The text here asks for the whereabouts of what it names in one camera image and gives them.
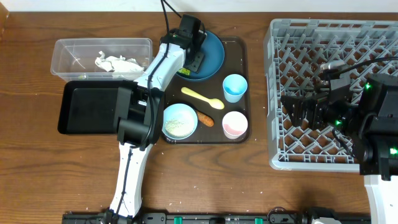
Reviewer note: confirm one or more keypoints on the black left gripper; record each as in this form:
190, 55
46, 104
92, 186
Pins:
197, 66

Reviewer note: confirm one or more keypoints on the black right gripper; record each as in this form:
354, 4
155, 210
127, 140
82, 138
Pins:
316, 107

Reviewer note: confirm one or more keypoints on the yellow snack wrapper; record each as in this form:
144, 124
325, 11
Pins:
184, 72

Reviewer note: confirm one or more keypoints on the light blue cup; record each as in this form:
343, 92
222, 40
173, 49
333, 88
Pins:
234, 87

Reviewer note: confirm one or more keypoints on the pink cup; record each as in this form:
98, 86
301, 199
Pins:
234, 124

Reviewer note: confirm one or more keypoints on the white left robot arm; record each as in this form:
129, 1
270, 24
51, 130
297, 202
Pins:
138, 116

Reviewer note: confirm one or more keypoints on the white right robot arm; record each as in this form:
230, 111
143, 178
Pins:
372, 127

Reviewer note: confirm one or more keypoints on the grey dishwasher rack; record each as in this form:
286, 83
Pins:
294, 50

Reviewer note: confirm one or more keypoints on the dark blue plate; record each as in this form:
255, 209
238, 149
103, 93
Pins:
213, 49

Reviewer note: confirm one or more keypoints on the cream plastic spoon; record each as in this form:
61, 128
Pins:
214, 102

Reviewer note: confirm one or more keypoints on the dark brown serving tray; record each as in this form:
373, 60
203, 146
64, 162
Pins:
235, 61

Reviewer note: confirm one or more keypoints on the orange carrot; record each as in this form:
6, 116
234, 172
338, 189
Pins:
206, 120

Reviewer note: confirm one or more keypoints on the light blue bowl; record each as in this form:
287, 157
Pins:
180, 121

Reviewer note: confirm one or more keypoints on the crumpled white paper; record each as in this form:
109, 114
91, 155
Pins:
118, 65

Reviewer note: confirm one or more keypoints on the black square bin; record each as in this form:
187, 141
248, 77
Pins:
89, 107

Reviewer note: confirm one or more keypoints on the clear plastic bin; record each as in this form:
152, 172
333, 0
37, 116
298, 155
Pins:
74, 59

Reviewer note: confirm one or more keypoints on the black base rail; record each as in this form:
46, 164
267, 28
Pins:
274, 216

